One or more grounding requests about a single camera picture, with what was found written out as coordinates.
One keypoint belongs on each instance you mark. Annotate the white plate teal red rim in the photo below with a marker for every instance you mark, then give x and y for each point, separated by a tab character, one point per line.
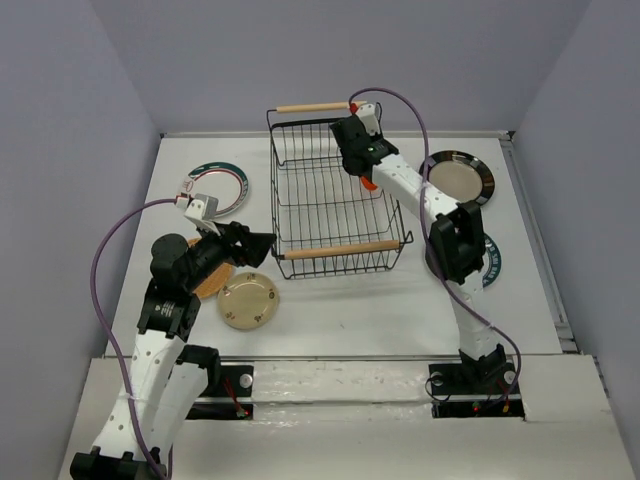
225	182

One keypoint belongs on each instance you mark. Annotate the black rimmed silver plate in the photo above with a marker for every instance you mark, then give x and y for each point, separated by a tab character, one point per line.
461	175

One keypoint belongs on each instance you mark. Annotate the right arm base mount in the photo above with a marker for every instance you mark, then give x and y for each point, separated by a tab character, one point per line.
455	397

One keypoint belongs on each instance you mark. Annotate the woven tan plate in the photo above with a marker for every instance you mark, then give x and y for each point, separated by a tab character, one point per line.
211	285

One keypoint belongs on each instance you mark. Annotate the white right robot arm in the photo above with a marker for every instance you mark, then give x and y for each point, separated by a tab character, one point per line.
481	344

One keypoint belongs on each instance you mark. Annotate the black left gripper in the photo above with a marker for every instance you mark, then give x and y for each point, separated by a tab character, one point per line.
253	248

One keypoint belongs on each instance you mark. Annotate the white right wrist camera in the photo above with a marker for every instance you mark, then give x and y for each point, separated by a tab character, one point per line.
366	113

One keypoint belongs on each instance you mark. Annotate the white plate teal lettered rim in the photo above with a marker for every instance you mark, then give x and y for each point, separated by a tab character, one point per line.
492	260

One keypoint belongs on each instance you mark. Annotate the black wire dish rack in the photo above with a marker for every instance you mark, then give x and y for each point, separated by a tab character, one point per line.
327	223

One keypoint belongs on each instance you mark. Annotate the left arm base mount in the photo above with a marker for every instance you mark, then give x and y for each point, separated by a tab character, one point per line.
228	400

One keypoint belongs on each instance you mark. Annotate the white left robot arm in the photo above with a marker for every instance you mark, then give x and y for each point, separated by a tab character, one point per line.
166	373

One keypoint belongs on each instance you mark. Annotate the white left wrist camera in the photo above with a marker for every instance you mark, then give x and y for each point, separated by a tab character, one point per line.
200	210

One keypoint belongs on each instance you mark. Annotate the beige floral plate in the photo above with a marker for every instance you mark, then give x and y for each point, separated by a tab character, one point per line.
248	301

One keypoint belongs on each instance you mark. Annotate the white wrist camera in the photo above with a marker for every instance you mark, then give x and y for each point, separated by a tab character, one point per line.
200	210
366	113

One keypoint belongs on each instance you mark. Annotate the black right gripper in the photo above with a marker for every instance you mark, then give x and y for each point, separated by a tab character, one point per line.
376	137

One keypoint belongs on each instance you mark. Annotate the orange plate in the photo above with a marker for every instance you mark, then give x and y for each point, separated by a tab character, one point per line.
368	185

